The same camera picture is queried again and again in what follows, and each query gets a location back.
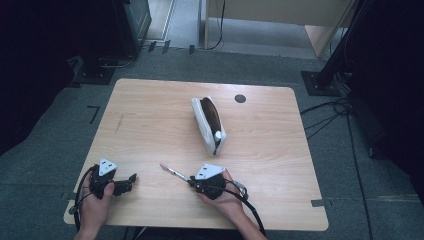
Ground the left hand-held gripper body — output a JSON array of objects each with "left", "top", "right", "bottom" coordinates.
[{"left": 88, "top": 158, "right": 118, "bottom": 201}]

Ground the black slanted stand with base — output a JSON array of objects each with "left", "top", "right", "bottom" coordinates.
[{"left": 300, "top": 0, "right": 369, "bottom": 98}]

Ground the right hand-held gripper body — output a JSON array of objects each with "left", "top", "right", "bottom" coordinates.
[{"left": 190, "top": 162, "right": 228, "bottom": 201}]

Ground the person's right hand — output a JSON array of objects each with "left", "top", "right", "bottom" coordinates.
[{"left": 196, "top": 169, "right": 250, "bottom": 218}]

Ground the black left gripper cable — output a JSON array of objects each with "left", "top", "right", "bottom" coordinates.
[{"left": 73, "top": 165, "right": 98, "bottom": 232}]

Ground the dark curtain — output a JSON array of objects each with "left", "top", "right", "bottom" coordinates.
[
  {"left": 344, "top": 0, "right": 424, "bottom": 206},
  {"left": 0, "top": 0, "right": 116, "bottom": 158}
]

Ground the long black floor cable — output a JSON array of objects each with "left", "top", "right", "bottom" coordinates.
[{"left": 345, "top": 109, "right": 375, "bottom": 240}]

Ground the white pencil case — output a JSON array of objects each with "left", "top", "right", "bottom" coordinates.
[{"left": 190, "top": 95, "right": 228, "bottom": 157}]

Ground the black angled floor tape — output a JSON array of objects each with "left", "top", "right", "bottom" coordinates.
[{"left": 86, "top": 104, "right": 101, "bottom": 125}]

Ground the silver pen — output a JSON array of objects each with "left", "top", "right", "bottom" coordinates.
[{"left": 159, "top": 162, "right": 192, "bottom": 184}]

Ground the black floor cables bundle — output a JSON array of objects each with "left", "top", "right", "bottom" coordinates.
[{"left": 299, "top": 97, "right": 355, "bottom": 141}]

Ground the person's left hand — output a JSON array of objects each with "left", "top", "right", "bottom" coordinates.
[{"left": 79, "top": 171, "right": 116, "bottom": 232}]

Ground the black stand base plate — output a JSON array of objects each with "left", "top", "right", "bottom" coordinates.
[{"left": 72, "top": 54, "right": 117, "bottom": 86}]

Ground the black hanging cable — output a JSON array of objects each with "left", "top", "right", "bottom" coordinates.
[{"left": 204, "top": 0, "right": 227, "bottom": 52}]

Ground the black cabinet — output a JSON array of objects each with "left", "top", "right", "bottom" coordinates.
[{"left": 112, "top": 0, "right": 153, "bottom": 58}]

